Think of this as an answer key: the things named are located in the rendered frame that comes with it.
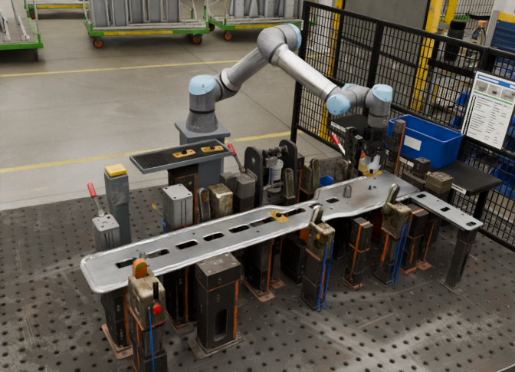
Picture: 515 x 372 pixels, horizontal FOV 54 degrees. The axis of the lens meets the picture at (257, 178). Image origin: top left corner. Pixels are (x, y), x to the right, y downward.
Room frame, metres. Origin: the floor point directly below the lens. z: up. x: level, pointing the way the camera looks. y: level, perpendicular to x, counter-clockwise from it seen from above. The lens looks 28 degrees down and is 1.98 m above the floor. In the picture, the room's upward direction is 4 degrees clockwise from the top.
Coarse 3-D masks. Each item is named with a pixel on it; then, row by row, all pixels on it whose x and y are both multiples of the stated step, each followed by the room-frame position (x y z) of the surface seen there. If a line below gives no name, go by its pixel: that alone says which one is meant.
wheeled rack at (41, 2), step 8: (24, 0) 9.63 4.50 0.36; (32, 0) 9.98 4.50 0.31; (40, 0) 10.04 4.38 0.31; (48, 0) 10.10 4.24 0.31; (56, 0) 10.16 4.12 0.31; (64, 0) 10.22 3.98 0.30; (72, 0) 10.28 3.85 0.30; (32, 8) 9.67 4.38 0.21; (40, 8) 9.72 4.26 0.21; (48, 8) 9.79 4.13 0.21; (32, 16) 9.73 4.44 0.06
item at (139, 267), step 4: (136, 260) 1.14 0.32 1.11; (140, 260) 1.14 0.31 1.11; (144, 260) 1.15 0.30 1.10; (136, 264) 1.13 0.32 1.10; (140, 264) 1.13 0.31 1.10; (144, 264) 1.14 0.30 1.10; (136, 268) 1.12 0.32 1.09; (140, 268) 1.13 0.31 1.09; (144, 268) 1.14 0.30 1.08; (136, 272) 1.13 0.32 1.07; (140, 272) 1.14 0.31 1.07; (144, 272) 1.14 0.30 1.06; (136, 276) 1.13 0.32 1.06; (140, 276) 1.14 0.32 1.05; (144, 276) 1.15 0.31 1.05
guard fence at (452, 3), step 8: (448, 0) 5.43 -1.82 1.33; (456, 0) 5.43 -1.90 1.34; (480, 0) 5.63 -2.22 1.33; (488, 0) 5.68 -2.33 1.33; (448, 8) 5.45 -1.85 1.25; (472, 8) 5.59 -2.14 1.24; (448, 16) 5.43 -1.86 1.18; (448, 24) 5.42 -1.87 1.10; (440, 88) 5.50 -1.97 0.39; (448, 96) 5.57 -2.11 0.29
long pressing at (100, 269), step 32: (320, 192) 1.81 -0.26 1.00; (352, 192) 1.82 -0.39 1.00; (384, 192) 1.84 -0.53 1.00; (416, 192) 1.87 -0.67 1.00; (224, 224) 1.52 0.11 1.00; (288, 224) 1.55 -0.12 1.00; (96, 256) 1.29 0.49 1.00; (128, 256) 1.30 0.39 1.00; (160, 256) 1.31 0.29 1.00; (192, 256) 1.32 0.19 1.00; (96, 288) 1.14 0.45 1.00
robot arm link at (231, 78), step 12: (288, 24) 2.12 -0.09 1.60; (288, 36) 2.04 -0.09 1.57; (300, 36) 2.12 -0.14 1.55; (252, 60) 2.15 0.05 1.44; (264, 60) 2.12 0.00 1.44; (228, 72) 2.23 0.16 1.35; (240, 72) 2.18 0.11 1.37; (252, 72) 2.17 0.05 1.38; (228, 84) 2.21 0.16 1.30; (240, 84) 2.24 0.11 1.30; (228, 96) 2.25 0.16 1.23
